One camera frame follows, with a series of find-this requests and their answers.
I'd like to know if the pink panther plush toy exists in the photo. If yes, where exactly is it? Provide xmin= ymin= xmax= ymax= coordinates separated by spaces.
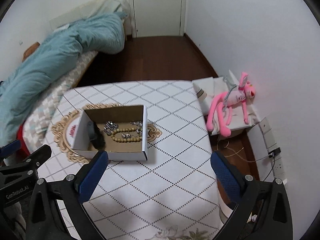
xmin=206 ymin=72 xmax=256 ymax=138

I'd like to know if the brown pillow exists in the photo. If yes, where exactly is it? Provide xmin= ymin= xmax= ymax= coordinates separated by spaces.
xmin=22 ymin=42 xmax=40 ymax=62

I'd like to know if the white patterned tablecloth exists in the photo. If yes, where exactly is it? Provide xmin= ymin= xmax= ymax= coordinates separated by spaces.
xmin=52 ymin=81 xmax=222 ymax=239

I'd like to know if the white door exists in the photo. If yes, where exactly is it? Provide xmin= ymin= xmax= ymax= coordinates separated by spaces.
xmin=129 ymin=0 xmax=186 ymax=38

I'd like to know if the teal quilted duvet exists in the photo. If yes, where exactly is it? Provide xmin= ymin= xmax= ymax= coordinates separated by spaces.
xmin=1 ymin=11 xmax=127 ymax=146

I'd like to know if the silver chain bracelet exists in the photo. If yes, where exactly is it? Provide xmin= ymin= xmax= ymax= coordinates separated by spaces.
xmin=103 ymin=121 xmax=119 ymax=136

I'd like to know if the red blanket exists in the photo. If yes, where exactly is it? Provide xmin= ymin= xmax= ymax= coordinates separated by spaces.
xmin=17 ymin=125 xmax=30 ymax=155

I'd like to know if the black charger plug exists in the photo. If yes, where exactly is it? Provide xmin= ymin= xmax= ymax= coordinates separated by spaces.
xmin=268 ymin=147 xmax=281 ymax=158

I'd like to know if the white power strip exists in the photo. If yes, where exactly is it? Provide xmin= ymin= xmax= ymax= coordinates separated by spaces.
xmin=259 ymin=117 xmax=287 ymax=185

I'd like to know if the white cloth covered nightstand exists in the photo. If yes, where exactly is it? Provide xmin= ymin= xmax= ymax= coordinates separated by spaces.
xmin=192 ymin=72 xmax=259 ymax=138

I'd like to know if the silver chain necklace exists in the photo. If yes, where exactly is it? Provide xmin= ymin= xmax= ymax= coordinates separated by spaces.
xmin=121 ymin=121 xmax=143 ymax=138

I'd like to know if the checkered bed sheet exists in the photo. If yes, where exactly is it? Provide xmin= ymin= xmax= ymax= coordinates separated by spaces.
xmin=23 ymin=51 xmax=98 ymax=153

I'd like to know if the white cardboard box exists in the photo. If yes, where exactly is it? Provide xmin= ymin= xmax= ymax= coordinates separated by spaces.
xmin=71 ymin=105 xmax=148 ymax=161

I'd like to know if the wooden bead bracelet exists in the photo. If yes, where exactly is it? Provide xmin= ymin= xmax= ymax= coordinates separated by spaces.
xmin=111 ymin=127 xmax=143 ymax=143

